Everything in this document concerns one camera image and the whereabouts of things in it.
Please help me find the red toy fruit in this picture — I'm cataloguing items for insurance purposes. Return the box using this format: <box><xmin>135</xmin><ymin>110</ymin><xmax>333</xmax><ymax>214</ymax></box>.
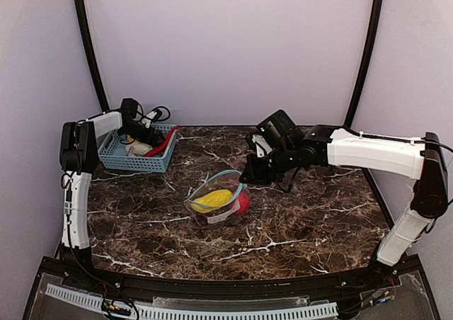
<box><xmin>234</xmin><ymin>191</ymin><xmax>251</xmax><ymax>215</ymax></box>

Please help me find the clear zip top bag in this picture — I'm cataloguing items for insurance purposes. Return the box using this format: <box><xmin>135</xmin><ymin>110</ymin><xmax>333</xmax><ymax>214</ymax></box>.
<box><xmin>184</xmin><ymin>169</ymin><xmax>251</xmax><ymax>229</ymax></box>

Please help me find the yellow toy corn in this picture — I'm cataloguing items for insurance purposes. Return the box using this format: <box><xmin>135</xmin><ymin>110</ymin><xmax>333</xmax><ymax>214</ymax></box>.
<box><xmin>190</xmin><ymin>189</ymin><xmax>233</xmax><ymax>213</ymax></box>

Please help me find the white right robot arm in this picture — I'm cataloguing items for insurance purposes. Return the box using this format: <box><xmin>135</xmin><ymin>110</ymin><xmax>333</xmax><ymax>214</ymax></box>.
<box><xmin>240</xmin><ymin>122</ymin><xmax>450</xmax><ymax>267</ymax></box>

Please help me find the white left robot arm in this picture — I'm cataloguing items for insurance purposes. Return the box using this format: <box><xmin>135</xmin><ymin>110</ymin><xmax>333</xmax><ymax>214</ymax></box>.
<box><xmin>59</xmin><ymin>98</ymin><xmax>162</xmax><ymax>265</ymax></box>

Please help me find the white toy garlic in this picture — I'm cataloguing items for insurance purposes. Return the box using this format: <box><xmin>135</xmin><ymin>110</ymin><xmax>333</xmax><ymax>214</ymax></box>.
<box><xmin>125</xmin><ymin>142</ymin><xmax>153</xmax><ymax>156</ymax></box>

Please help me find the light blue plastic basket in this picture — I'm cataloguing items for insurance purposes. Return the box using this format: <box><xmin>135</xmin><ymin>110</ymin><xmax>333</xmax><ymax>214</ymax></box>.
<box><xmin>98</xmin><ymin>124</ymin><xmax>179</xmax><ymax>173</ymax></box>

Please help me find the red toy chili pepper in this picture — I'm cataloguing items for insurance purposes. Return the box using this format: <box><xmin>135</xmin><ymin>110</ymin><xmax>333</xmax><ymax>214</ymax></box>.
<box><xmin>144</xmin><ymin>125</ymin><xmax>180</xmax><ymax>158</ymax></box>

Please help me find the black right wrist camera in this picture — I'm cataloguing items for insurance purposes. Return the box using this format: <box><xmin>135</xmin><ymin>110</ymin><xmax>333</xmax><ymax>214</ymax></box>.
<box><xmin>246</xmin><ymin>110</ymin><xmax>305</xmax><ymax>158</ymax></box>

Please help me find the black front table rail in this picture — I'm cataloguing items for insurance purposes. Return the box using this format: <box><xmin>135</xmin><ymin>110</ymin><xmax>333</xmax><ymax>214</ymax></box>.
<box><xmin>63</xmin><ymin>263</ymin><xmax>394</xmax><ymax>302</ymax></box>

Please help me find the black left frame post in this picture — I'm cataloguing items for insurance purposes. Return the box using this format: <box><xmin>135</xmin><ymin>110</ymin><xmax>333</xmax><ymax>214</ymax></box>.
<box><xmin>74</xmin><ymin>0</ymin><xmax>110</xmax><ymax>112</ymax></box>

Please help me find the black frame post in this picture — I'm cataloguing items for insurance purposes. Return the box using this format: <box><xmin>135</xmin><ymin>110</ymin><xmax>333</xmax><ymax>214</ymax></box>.
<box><xmin>74</xmin><ymin>0</ymin><xmax>110</xmax><ymax>112</ymax></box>
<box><xmin>344</xmin><ymin>0</ymin><xmax>383</xmax><ymax>127</ymax></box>

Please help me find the white slotted cable duct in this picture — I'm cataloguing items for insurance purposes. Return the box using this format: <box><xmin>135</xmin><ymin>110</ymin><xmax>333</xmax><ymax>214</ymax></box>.
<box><xmin>45</xmin><ymin>284</ymin><xmax>339</xmax><ymax>320</ymax></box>

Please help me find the black right frame post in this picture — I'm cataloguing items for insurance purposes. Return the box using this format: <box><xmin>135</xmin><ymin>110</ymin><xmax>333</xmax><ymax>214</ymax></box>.
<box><xmin>344</xmin><ymin>0</ymin><xmax>383</xmax><ymax>127</ymax></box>

